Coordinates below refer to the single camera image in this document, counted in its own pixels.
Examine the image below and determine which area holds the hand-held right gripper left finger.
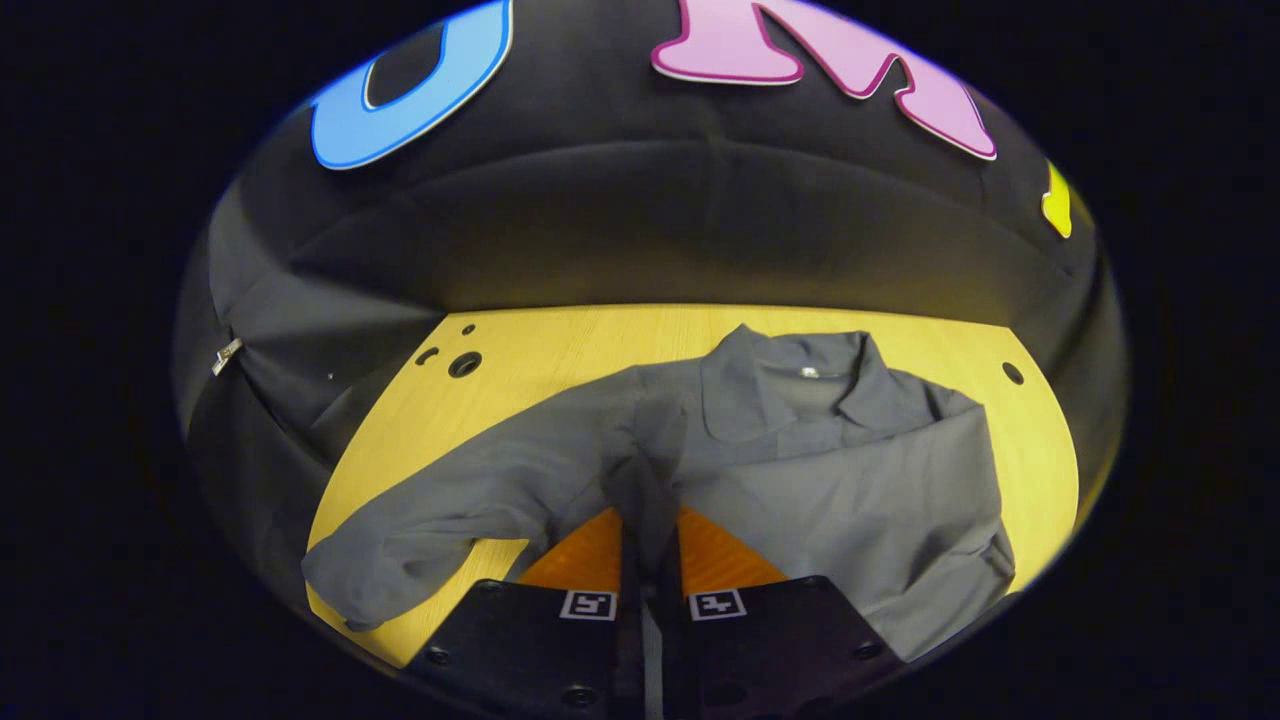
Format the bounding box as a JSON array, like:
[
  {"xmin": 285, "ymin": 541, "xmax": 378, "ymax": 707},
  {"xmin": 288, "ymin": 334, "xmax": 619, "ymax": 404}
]
[{"xmin": 400, "ymin": 505, "xmax": 646, "ymax": 720}]

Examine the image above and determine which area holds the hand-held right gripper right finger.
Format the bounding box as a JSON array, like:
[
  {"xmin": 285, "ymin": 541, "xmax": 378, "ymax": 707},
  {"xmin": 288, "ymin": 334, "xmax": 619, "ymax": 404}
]
[{"xmin": 645, "ymin": 505, "xmax": 906, "ymax": 720}]

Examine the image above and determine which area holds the grey collared shirt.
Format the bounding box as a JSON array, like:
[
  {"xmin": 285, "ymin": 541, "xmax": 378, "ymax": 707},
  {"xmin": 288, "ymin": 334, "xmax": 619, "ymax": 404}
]
[{"xmin": 302, "ymin": 323, "xmax": 1016, "ymax": 663}]

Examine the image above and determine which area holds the black backdrop cloth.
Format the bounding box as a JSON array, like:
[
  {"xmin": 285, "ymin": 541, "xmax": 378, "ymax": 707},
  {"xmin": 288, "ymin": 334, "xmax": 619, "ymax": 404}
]
[{"xmin": 172, "ymin": 0, "xmax": 1131, "ymax": 621}]

